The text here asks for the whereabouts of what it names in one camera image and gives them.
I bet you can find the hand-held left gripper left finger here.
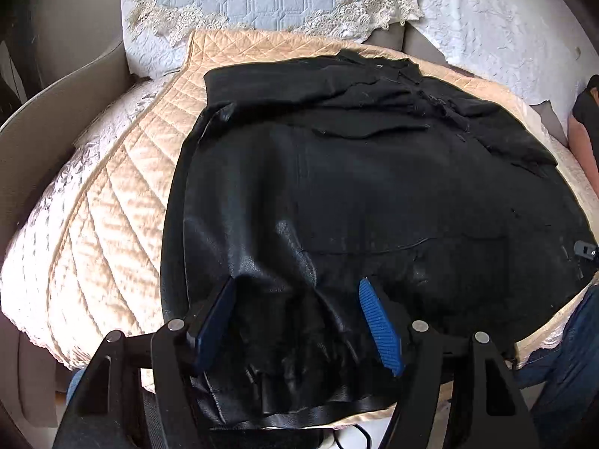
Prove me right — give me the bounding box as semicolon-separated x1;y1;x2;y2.
54;277;238;449

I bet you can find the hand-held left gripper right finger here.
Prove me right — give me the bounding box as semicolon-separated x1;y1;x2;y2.
358;277;541;449

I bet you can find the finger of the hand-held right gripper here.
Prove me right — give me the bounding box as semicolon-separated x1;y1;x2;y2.
573;240;599;263

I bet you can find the black leather garment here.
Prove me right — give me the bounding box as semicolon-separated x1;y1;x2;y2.
159;49;599;433

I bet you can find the beige quilted mat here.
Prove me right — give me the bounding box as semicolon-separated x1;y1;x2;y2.
44;28;599;396

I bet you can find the white lace seat cover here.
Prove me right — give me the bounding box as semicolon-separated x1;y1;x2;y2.
0;75;179;366

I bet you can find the white embroidered sofa cover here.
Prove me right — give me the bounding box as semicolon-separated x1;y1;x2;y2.
407;0;586;108

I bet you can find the beige sofa armrest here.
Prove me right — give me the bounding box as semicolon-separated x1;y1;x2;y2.
0;33;132;225

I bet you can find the black cable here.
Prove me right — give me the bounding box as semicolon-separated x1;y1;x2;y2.
351;423;375;449

